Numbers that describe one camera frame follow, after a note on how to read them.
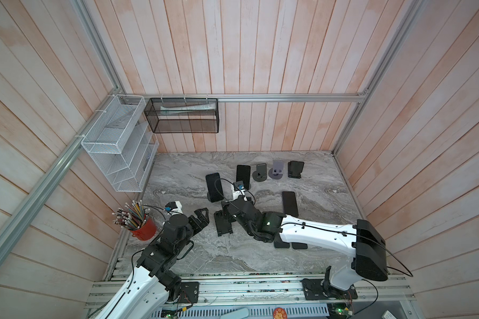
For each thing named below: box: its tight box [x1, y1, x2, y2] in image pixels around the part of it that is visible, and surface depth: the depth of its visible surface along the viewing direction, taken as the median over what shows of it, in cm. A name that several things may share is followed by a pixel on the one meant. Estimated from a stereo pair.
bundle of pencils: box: [111, 200, 151, 231], surface depth 80 cm
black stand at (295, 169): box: [287, 160, 305, 179], surface depth 109 cm
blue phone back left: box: [205, 172, 225, 203], surface depth 95 cm
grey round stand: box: [252, 162, 268, 183], surface depth 109 cm
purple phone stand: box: [268, 160, 284, 180], surface depth 109 cm
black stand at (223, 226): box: [213, 210, 233, 237], surface depth 89 cm
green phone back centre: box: [236, 164, 251, 191], surface depth 97 cm
